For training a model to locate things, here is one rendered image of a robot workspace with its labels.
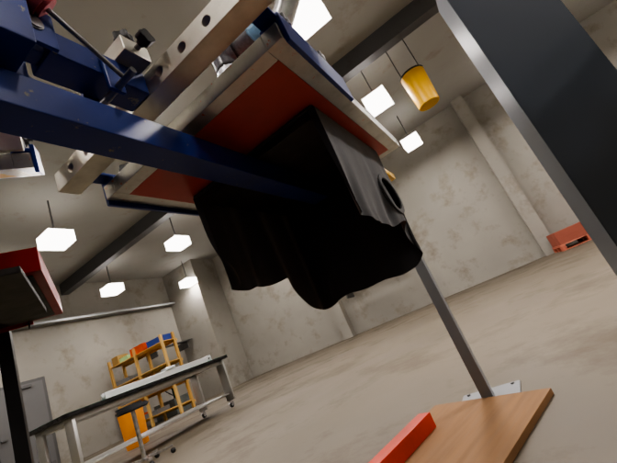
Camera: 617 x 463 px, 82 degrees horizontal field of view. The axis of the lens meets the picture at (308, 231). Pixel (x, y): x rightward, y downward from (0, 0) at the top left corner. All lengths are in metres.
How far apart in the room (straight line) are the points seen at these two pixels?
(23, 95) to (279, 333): 12.06
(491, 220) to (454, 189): 1.21
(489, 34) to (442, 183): 9.44
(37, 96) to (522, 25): 1.00
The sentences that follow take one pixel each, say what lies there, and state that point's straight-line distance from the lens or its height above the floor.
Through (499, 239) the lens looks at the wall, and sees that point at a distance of 10.20.
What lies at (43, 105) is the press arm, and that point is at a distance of 0.63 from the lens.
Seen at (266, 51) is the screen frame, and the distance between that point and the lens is 0.74.
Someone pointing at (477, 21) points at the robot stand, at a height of 0.99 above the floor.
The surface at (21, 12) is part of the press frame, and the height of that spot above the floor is 0.98.
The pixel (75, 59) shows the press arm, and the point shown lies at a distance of 0.74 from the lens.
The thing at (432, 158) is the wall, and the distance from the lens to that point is 10.66.
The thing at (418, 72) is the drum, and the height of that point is 3.57.
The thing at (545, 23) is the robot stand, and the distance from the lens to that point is 1.10.
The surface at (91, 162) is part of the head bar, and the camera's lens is 0.95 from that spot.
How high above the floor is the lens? 0.45
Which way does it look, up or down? 15 degrees up
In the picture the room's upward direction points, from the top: 24 degrees counter-clockwise
